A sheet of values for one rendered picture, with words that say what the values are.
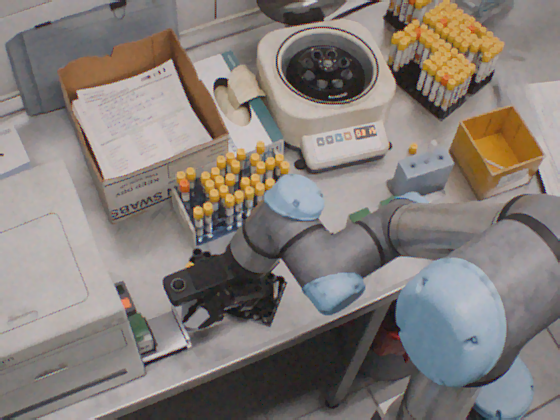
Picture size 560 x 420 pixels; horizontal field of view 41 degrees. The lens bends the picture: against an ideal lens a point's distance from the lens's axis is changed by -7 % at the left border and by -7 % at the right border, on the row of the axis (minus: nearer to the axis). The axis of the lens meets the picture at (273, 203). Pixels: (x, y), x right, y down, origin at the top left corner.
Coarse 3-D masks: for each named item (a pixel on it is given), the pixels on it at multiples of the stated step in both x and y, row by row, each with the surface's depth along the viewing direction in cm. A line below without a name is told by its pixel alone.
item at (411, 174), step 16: (400, 160) 144; (416, 160) 144; (432, 160) 144; (448, 160) 144; (400, 176) 145; (416, 176) 142; (432, 176) 145; (448, 176) 148; (400, 192) 147; (432, 192) 151
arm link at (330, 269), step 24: (312, 240) 109; (336, 240) 110; (360, 240) 109; (288, 264) 110; (312, 264) 108; (336, 264) 108; (360, 264) 109; (312, 288) 108; (336, 288) 106; (360, 288) 108; (336, 312) 111
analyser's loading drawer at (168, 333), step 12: (168, 312) 133; (156, 324) 132; (168, 324) 132; (180, 324) 130; (156, 336) 131; (168, 336) 131; (180, 336) 131; (156, 348) 127; (168, 348) 130; (144, 360) 128
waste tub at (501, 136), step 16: (496, 112) 152; (512, 112) 153; (464, 128) 148; (480, 128) 155; (496, 128) 158; (512, 128) 155; (528, 128) 149; (464, 144) 150; (480, 144) 158; (496, 144) 158; (512, 144) 157; (528, 144) 151; (464, 160) 152; (480, 160) 146; (496, 160) 156; (512, 160) 156; (528, 160) 152; (480, 176) 148; (496, 176) 145; (512, 176) 148; (528, 176) 151; (480, 192) 150; (496, 192) 152
